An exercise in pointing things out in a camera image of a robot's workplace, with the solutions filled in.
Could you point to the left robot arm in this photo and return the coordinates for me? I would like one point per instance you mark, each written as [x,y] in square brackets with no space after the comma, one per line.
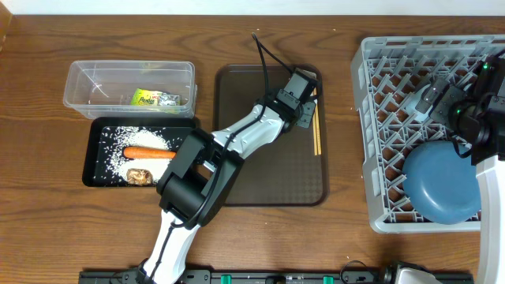
[198,180]

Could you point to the wooden chopstick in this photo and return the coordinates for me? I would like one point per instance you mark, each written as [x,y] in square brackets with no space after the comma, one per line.
[312,128]
[316,131]

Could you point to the dark blue plate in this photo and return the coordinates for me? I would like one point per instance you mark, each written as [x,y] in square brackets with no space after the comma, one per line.
[441,186]

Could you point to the black tray bin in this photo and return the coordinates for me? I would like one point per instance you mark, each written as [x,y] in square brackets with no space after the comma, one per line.
[100,123]

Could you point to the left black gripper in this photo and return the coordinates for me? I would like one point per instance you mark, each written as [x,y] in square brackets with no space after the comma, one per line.
[307,121]

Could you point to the brown serving tray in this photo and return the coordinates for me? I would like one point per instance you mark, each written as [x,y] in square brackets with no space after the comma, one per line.
[285,173]

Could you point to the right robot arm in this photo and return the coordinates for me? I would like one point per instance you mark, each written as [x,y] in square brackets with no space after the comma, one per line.
[475,113]

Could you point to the green snack wrapper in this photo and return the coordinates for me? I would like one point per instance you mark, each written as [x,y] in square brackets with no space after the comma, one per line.
[143,97]

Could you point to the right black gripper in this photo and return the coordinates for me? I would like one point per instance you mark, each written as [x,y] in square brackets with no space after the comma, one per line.
[450,95]

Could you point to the white rice pile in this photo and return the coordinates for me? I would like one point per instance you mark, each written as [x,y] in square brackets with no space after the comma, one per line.
[111,165]

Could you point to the light blue cup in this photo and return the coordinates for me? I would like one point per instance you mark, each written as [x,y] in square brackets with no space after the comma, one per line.
[414,99]

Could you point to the orange carrot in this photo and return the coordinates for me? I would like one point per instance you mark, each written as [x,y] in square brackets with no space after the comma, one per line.
[147,153]

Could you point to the brown mushroom piece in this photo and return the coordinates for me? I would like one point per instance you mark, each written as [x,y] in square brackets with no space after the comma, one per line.
[139,177]

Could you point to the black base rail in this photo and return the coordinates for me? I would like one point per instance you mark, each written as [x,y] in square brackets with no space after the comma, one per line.
[396,272]

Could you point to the clear plastic bin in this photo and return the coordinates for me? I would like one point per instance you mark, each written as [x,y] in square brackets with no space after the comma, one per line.
[104,88]

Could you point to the grey dishwasher rack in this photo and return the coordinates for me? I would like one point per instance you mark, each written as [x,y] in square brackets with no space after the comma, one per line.
[386,71]

